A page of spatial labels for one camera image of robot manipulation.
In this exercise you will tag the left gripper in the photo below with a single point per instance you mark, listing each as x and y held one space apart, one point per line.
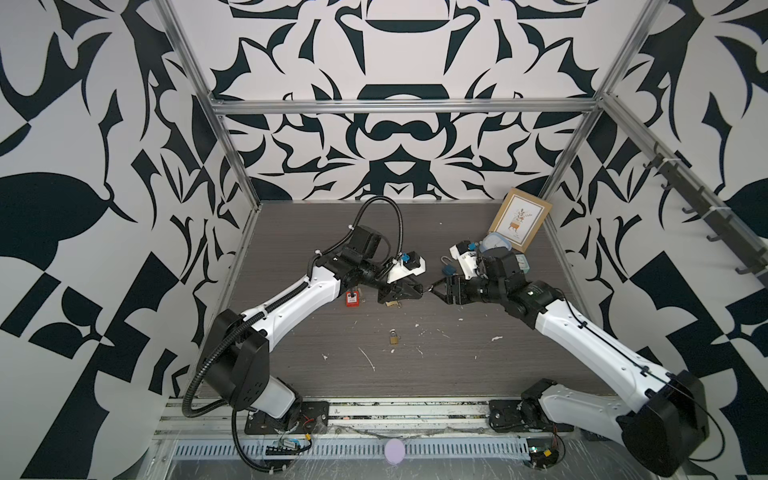
397 291

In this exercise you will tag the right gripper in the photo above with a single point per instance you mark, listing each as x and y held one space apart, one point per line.
450 282

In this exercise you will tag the blue padlock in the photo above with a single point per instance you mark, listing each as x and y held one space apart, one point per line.
448 268

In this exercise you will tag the red padlock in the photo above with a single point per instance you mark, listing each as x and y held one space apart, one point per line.
352 298

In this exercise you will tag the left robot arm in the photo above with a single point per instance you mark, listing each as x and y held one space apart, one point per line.
234 365

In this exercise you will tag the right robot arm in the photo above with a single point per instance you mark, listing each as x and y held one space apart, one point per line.
657 415

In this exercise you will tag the blue round alarm clock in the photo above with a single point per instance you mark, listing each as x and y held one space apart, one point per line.
494 240

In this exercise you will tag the green square alarm clock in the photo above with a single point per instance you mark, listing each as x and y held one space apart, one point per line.
523 263

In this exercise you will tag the purple round cap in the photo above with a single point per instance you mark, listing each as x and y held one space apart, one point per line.
395 451

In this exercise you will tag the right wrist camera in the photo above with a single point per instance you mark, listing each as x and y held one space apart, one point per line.
466 254

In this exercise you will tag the wooden picture frame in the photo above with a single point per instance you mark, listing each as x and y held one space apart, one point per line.
519 218

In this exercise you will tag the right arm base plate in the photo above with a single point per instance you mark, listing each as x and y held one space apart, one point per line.
513 415

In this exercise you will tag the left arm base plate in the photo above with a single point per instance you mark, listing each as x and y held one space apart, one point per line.
299 416

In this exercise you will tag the black wall hook rack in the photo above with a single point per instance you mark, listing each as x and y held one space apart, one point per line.
725 225

